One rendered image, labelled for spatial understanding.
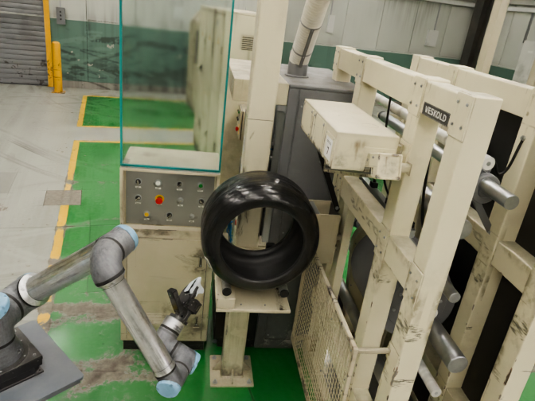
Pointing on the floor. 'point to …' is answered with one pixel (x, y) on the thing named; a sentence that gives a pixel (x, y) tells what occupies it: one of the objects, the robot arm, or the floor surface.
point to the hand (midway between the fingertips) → (197, 278)
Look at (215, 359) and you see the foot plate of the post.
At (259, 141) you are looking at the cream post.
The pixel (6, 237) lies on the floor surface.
